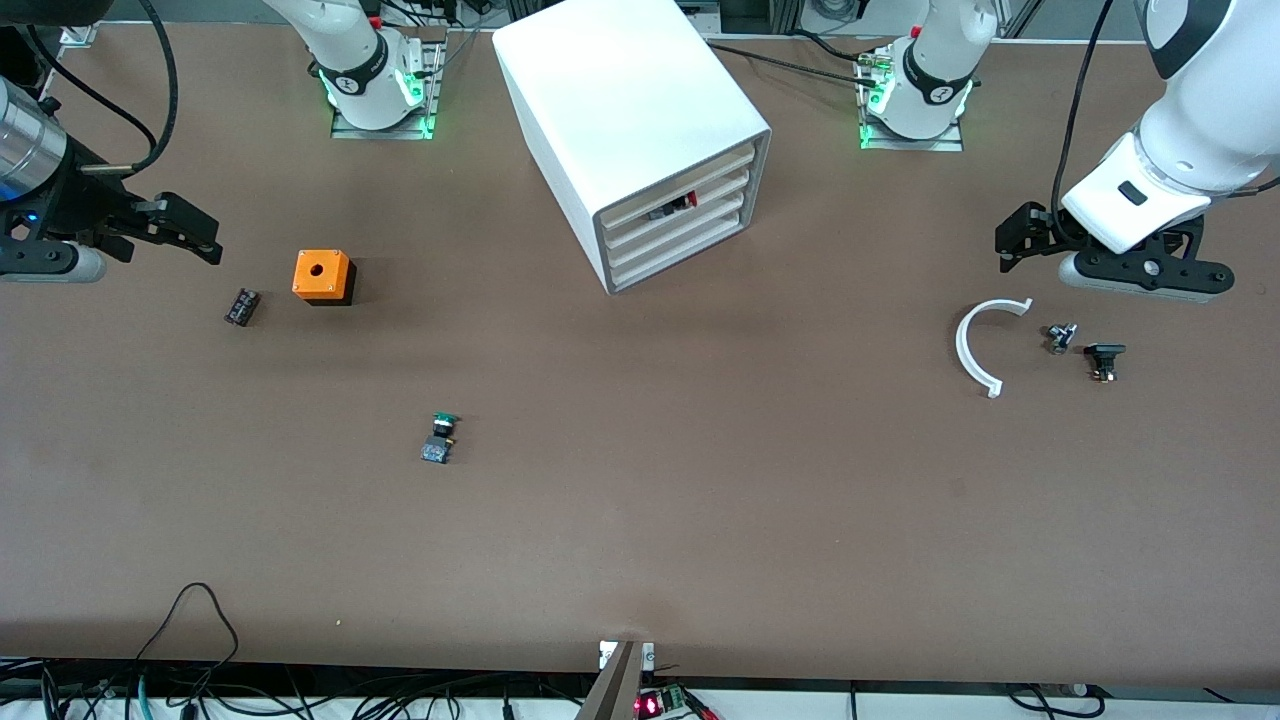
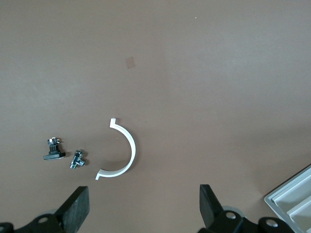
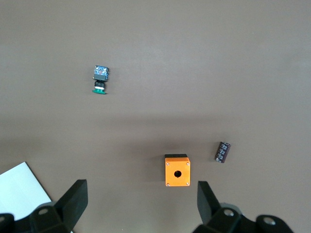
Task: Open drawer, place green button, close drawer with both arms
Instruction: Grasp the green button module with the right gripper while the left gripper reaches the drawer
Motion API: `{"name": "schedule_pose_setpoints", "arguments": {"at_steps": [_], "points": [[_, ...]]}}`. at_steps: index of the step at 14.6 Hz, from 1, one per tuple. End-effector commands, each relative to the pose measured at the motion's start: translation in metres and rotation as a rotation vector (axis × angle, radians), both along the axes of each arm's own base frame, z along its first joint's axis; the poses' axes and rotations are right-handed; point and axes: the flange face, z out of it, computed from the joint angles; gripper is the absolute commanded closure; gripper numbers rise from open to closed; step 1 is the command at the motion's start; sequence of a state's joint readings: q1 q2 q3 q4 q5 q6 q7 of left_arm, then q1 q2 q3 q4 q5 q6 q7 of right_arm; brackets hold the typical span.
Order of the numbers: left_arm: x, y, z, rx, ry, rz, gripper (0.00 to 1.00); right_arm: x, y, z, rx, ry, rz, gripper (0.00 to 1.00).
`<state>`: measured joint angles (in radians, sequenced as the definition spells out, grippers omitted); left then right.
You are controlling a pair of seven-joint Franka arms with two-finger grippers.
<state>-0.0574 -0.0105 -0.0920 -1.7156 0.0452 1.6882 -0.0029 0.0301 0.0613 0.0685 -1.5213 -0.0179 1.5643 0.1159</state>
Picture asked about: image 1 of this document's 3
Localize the green push button switch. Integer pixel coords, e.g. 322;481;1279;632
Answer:
420;412;461;465

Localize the white curved plastic arc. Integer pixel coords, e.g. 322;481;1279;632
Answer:
955;298;1034;399

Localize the circuit board with red display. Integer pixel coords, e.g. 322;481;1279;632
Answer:
632;684;693;719

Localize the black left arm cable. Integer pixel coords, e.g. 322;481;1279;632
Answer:
1050;0;1117;241

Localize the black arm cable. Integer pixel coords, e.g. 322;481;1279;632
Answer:
1050;0;1117;241
40;0;179;179

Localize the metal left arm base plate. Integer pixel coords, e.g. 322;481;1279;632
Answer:
856;48;966;153

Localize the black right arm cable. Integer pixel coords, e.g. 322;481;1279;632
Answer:
40;0;179;179

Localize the orange button enclosure box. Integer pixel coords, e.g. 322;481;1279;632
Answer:
292;249;357;307

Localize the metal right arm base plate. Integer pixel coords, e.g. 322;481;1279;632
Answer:
330;38;446;141

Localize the black cable on table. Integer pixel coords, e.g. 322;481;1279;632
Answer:
700;38;886;81

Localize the thin black looped cable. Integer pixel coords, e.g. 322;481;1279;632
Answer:
135;583;241;691

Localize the tangled black cable bundle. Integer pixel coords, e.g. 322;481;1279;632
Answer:
0;655;601;720

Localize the brown camera stand post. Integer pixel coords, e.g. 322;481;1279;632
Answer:
575;640;644;720

